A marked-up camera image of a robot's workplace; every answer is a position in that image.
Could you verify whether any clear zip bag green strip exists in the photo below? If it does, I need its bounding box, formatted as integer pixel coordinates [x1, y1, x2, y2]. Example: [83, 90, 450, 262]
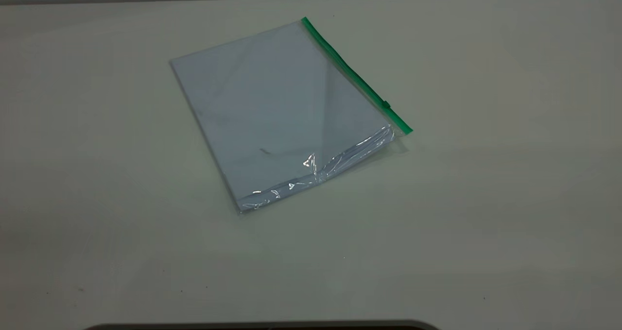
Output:
[169, 17, 414, 215]

